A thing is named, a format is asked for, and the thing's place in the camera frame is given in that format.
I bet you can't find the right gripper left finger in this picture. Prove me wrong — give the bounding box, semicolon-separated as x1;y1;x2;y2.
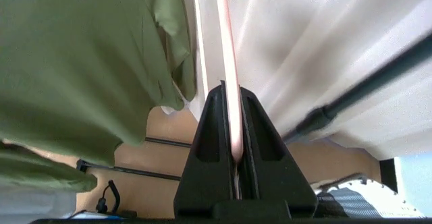
173;80;237;219

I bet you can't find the black cable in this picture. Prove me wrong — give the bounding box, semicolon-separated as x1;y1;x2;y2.
95;179;122;215

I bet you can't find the green shirt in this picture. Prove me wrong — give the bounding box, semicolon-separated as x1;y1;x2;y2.
0;0;198;194

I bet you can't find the beige curtain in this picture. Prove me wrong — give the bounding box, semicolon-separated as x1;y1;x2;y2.
160;0;432;161

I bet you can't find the pink clothes hanger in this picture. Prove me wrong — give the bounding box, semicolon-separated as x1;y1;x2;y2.
213;0;245;165

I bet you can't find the black clothes rack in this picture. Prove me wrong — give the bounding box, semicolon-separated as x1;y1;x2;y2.
75;31;432;182

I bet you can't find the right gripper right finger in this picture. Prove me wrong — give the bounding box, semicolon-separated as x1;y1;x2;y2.
238;86;319;219

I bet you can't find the white laundry basket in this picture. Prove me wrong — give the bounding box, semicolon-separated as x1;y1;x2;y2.
309;172;427;219

